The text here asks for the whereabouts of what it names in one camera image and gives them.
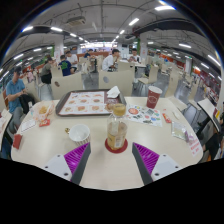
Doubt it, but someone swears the red paper cup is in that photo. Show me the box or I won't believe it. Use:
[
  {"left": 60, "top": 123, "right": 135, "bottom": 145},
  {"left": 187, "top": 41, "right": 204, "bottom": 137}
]
[{"left": 146, "top": 85, "right": 163, "bottom": 110}]

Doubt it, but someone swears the colourful printed leaflet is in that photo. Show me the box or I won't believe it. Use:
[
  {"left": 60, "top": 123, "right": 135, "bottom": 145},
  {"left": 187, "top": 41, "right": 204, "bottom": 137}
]
[{"left": 124, "top": 103, "right": 163, "bottom": 128}]

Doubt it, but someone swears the white sheet with red print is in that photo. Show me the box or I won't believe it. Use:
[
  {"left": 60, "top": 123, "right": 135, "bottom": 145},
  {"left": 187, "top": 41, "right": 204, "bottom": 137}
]
[{"left": 186, "top": 133, "right": 204, "bottom": 158}]

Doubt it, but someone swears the black backpack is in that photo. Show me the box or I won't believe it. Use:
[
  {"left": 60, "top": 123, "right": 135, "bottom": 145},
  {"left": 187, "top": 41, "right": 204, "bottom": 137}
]
[{"left": 18, "top": 93, "right": 36, "bottom": 114}]

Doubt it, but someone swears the person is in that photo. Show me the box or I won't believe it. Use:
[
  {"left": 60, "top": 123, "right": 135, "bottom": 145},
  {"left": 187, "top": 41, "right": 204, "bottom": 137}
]
[
  {"left": 151, "top": 51, "right": 164, "bottom": 66},
  {"left": 58, "top": 54, "right": 73, "bottom": 77},
  {"left": 203, "top": 113, "right": 224, "bottom": 161},
  {"left": 5, "top": 65, "right": 28, "bottom": 114},
  {"left": 101, "top": 48, "right": 121, "bottom": 73},
  {"left": 128, "top": 48, "right": 142, "bottom": 64},
  {"left": 39, "top": 57, "right": 56, "bottom": 84},
  {"left": 83, "top": 48, "right": 94, "bottom": 59},
  {"left": 64, "top": 50, "right": 79, "bottom": 73}
]

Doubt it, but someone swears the group of beige chairs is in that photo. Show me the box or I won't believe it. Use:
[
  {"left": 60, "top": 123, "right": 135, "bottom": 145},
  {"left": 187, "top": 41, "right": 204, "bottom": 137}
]
[{"left": 23, "top": 59, "right": 214, "bottom": 128}]

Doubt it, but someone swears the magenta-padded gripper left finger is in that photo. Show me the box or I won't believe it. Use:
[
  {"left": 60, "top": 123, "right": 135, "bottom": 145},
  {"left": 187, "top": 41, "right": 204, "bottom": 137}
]
[{"left": 40, "top": 142, "right": 92, "bottom": 186}]

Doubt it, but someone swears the flat round red coaster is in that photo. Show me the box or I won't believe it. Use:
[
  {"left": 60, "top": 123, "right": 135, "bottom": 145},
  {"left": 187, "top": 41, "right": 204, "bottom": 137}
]
[{"left": 104, "top": 138, "right": 129, "bottom": 154}]

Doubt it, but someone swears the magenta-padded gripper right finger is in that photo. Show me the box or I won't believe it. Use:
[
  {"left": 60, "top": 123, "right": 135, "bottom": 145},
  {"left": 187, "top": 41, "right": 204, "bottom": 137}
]
[{"left": 131, "top": 142, "right": 184, "bottom": 186}]

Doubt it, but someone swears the food wrapper with fries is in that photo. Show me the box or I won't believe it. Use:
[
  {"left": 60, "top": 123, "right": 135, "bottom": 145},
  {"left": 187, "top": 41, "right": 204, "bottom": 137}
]
[{"left": 32, "top": 100, "right": 56, "bottom": 122}]

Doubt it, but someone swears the ceiling air conditioner unit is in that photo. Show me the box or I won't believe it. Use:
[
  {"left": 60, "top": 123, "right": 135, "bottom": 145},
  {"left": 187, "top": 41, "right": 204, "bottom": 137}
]
[{"left": 66, "top": 15, "right": 87, "bottom": 27}]

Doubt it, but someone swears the clear bottle with yellow drink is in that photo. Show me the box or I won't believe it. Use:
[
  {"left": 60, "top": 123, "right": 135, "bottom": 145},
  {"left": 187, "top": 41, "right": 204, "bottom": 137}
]
[{"left": 106, "top": 103, "right": 129, "bottom": 151}]

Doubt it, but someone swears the beige dining table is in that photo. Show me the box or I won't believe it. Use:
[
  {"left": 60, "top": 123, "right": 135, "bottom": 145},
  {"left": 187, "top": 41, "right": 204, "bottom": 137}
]
[
  {"left": 197, "top": 98, "right": 223, "bottom": 133},
  {"left": 0, "top": 109, "right": 13, "bottom": 138}
]

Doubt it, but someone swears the group of ceiling lights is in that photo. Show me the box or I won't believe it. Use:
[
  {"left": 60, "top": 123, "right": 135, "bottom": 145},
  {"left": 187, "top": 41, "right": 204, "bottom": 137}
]
[{"left": 0, "top": 4, "right": 224, "bottom": 81}]

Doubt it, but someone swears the small white packet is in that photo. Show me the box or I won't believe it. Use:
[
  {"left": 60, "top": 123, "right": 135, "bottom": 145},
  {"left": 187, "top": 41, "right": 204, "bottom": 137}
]
[{"left": 172, "top": 109, "right": 181, "bottom": 121}]

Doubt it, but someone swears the printed tray paper liner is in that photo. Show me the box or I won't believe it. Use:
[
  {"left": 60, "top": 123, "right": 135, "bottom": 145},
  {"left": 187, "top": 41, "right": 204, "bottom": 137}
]
[{"left": 59, "top": 91, "right": 108, "bottom": 115}]

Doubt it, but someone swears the flat red packet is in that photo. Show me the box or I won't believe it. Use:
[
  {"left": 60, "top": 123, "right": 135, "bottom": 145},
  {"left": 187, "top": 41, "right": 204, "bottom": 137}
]
[{"left": 38, "top": 118, "right": 52, "bottom": 128}]

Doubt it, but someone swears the white paper receipt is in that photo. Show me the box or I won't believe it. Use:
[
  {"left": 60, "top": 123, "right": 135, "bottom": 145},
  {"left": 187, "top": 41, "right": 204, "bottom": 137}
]
[{"left": 20, "top": 118, "right": 37, "bottom": 133}]

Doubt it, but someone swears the white napkin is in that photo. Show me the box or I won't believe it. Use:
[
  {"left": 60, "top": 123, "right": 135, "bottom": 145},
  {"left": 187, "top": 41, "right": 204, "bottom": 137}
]
[{"left": 106, "top": 85, "right": 121, "bottom": 99}]

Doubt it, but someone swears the red box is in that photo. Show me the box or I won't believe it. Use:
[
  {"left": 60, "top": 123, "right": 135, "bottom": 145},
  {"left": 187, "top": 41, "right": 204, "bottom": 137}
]
[{"left": 12, "top": 133, "right": 23, "bottom": 150}]

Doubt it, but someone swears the small pink packet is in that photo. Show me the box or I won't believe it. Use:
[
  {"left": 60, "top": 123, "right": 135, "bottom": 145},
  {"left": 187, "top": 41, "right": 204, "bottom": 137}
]
[{"left": 184, "top": 129, "right": 194, "bottom": 143}]

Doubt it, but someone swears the small red sauce packet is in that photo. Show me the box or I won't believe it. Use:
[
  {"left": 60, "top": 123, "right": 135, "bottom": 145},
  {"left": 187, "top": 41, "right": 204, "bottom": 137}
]
[{"left": 162, "top": 112, "right": 173, "bottom": 124}]

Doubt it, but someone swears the dark brown food tray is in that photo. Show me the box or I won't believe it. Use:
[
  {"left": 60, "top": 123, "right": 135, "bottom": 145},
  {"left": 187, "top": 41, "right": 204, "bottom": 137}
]
[{"left": 55, "top": 89, "right": 127, "bottom": 118}]

